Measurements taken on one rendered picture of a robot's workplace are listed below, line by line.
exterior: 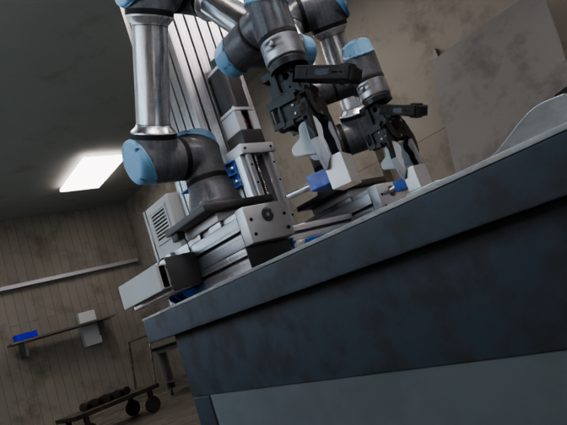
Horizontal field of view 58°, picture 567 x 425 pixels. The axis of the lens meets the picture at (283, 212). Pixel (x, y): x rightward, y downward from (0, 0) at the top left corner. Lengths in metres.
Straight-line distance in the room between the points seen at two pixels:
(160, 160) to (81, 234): 8.56
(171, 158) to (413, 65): 3.95
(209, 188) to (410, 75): 3.91
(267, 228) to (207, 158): 0.28
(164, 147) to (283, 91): 0.47
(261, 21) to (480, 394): 0.73
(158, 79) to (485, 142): 3.22
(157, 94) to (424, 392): 1.03
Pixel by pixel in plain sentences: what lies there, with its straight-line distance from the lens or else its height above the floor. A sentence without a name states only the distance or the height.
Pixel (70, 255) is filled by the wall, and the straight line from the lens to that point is 9.69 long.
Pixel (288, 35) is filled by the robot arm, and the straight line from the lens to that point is 0.94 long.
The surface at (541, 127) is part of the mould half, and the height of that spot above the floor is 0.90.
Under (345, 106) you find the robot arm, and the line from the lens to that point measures 1.72.
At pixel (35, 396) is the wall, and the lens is 9.22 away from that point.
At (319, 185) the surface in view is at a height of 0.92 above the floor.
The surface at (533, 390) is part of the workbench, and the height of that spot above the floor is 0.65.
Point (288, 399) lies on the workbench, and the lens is 0.59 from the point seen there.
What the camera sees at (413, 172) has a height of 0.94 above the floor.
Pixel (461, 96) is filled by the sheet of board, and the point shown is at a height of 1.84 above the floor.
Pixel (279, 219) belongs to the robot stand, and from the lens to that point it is 1.25.
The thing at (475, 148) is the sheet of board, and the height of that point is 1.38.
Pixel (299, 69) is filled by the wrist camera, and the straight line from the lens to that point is 0.91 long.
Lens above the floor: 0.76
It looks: 9 degrees up
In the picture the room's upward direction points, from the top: 19 degrees counter-clockwise
